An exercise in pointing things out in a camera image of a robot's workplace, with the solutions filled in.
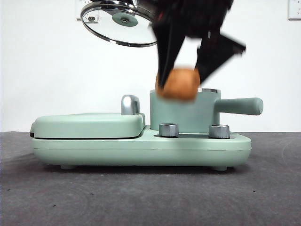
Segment green breakfast machine base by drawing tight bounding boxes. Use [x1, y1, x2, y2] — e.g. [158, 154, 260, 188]
[30, 125, 252, 171]

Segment glass lid with green knob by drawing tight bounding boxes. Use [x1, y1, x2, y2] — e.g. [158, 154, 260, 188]
[80, 0, 158, 48]

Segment white wall socket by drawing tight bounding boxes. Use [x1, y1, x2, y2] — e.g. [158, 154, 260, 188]
[288, 0, 301, 20]
[75, 0, 98, 21]

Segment brown potato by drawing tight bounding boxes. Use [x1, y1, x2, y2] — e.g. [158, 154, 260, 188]
[155, 67, 201, 101]

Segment silver griddle cover handle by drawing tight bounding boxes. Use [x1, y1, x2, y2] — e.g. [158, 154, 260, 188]
[120, 94, 142, 116]

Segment green griddle cover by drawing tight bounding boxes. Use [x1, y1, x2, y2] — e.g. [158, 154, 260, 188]
[29, 112, 146, 139]

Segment green steamer pot with handle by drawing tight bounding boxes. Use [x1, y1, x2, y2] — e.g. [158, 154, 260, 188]
[150, 88, 263, 132]

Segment silver control knob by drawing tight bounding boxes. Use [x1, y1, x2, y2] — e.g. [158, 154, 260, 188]
[208, 124, 230, 139]
[158, 122, 179, 137]

